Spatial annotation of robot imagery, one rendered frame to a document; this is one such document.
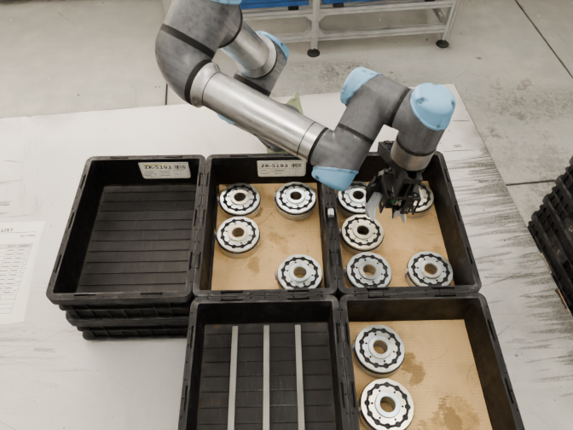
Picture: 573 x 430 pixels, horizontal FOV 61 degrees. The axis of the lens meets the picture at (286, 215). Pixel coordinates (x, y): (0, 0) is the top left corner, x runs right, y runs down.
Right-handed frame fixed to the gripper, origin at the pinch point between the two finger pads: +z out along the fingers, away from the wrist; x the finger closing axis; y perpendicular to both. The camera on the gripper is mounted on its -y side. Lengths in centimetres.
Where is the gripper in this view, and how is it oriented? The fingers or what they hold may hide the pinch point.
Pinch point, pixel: (381, 211)
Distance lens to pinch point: 111.8
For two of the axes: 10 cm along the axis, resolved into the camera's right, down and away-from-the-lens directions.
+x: 10.0, 0.5, 0.8
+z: -1.0, 5.9, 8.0
